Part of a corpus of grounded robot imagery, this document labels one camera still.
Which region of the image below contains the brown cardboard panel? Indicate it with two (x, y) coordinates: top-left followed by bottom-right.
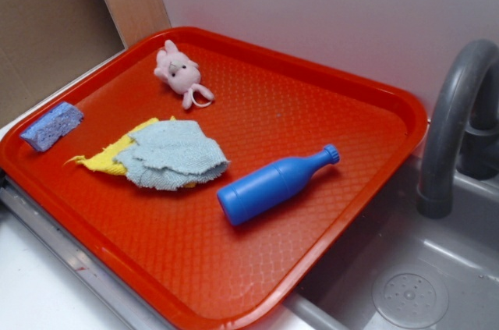
(1, 0), (123, 126)

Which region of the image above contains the light blue cloth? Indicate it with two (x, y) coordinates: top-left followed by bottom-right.
(113, 120), (229, 191)

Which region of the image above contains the grey plastic sink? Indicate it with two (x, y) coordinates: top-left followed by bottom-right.
(285, 158), (498, 329)

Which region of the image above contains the blue plastic bottle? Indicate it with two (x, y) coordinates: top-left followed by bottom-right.
(217, 144), (340, 225)

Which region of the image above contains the yellow cloth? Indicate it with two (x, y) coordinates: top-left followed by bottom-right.
(64, 115), (196, 189)

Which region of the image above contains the red plastic tray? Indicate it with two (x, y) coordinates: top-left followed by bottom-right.
(1, 27), (427, 329)

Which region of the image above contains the grey toy faucet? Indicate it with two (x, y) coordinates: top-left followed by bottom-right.
(417, 39), (498, 218)

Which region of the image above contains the blue sponge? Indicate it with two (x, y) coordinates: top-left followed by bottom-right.
(20, 101), (83, 152)

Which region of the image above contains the pink plush toy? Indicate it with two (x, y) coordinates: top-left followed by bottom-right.
(154, 40), (214, 110)

